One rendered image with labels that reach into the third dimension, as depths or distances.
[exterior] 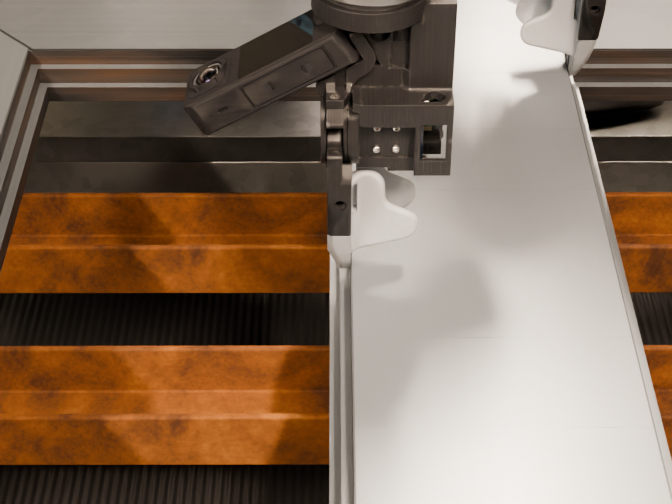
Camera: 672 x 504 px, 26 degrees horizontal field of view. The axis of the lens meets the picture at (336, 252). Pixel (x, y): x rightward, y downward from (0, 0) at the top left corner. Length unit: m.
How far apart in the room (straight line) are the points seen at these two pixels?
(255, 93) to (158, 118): 0.59
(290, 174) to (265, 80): 0.58
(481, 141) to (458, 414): 0.29
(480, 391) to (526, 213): 0.19
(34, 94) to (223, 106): 0.36
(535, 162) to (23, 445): 0.43
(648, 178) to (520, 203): 0.46
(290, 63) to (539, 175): 0.27
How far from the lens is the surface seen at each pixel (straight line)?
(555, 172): 1.09
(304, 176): 1.46
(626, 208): 1.31
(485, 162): 1.09
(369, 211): 0.94
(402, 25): 0.86
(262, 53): 0.90
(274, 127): 1.45
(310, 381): 1.14
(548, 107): 1.16
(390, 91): 0.89
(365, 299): 0.96
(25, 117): 1.20
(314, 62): 0.87
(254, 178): 1.46
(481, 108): 1.15
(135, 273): 1.24
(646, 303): 1.46
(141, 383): 1.15
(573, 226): 1.03
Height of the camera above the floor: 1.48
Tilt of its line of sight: 38 degrees down
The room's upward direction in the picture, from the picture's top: straight up
